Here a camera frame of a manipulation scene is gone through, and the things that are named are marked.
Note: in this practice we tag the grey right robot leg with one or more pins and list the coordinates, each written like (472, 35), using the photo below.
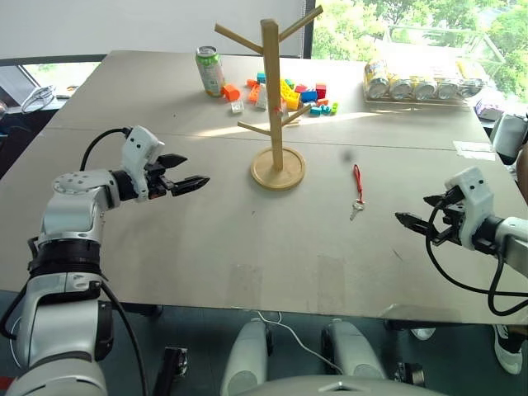
(354, 350)

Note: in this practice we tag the large yellow toy brick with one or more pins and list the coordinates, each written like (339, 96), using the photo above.
(290, 97)

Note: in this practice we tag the tray of drink cans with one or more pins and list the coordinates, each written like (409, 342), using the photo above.
(416, 103)

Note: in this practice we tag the wooden tree hanger rack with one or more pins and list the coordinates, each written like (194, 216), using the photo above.
(273, 103)

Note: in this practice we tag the red toy brick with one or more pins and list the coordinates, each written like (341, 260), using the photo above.
(321, 90)

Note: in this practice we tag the purple white packet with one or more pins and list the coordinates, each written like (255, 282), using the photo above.
(491, 109)

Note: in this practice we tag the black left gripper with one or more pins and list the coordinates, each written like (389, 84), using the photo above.
(156, 184)

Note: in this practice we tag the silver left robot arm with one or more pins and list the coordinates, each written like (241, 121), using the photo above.
(62, 231)

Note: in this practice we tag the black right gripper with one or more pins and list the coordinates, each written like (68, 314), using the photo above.
(453, 219)

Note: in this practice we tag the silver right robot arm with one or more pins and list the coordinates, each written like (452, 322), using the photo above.
(513, 243)

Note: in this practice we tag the pink toy brick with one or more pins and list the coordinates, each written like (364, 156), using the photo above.
(301, 88)

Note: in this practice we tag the grey left robot leg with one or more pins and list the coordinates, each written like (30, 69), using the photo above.
(245, 359)

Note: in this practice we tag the blue toy brick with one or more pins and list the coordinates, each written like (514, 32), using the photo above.
(308, 96)

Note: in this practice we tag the black side desk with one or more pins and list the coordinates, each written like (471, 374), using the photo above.
(24, 119)

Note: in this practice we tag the dark window frame post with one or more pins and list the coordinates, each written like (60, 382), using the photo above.
(309, 29)

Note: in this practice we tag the green drink can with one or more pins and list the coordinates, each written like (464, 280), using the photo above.
(210, 72)

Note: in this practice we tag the grey robot leg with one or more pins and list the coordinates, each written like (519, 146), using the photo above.
(354, 350)
(245, 359)

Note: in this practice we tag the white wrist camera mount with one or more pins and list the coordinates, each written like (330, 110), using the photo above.
(478, 198)
(140, 148)

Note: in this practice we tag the green toy brick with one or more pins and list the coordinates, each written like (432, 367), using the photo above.
(334, 107)

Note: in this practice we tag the small orange toy brick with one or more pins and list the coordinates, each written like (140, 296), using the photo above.
(322, 102)

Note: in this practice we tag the cyan toy brick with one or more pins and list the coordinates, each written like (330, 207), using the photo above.
(319, 110)

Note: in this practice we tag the grey rounded object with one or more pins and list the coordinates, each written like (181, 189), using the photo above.
(509, 136)

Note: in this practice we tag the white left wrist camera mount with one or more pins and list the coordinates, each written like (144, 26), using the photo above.
(140, 148)

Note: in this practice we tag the clear toy brick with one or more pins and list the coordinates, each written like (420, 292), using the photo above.
(237, 107)

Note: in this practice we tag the large orange toy brick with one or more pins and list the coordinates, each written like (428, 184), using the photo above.
(231, 91)

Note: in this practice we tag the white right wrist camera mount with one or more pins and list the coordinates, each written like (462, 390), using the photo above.
(478, 198)

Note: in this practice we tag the white toy brick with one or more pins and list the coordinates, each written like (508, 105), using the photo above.
(261, 99)

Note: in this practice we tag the clear tape patch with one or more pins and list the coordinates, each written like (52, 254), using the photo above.
(474, 150)

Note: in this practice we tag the long orange toy brick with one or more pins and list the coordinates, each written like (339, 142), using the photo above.
(254, 94)

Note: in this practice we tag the teal toy brick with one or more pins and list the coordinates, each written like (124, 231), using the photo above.
(261, 77)

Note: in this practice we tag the grey robot torso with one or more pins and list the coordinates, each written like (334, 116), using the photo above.
(338, 387)

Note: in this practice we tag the yellow drink can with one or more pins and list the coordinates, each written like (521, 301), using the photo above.
(472, 80)
(401, 87)
(449, 88)
(376, 78)
(425, 88)

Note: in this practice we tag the white sneaker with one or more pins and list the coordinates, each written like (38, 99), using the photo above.
(422, 333)
(508, 350)

